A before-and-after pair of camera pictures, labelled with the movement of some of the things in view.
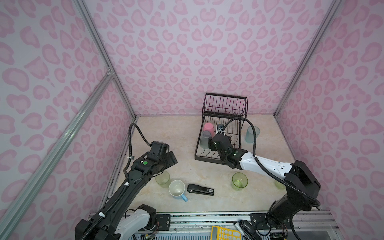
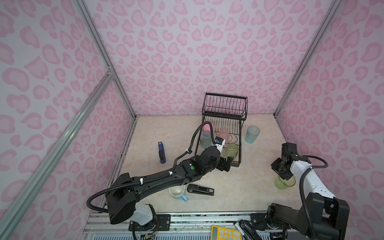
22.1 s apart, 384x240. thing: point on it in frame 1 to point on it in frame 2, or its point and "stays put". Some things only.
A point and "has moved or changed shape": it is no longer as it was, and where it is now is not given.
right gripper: x=211 y=143 to x=274 y=166
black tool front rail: x=250 y=232 stays put
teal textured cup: x=204 y=141 stays put
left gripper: x=171 y=158 to x=222 y=166
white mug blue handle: x=177 y=189 stays put
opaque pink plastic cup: x=209 y=126 stays put
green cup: x=239 y=180 has moved or changed shape
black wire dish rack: x=222 y=113 stays put
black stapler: x=197 y=189 stays put
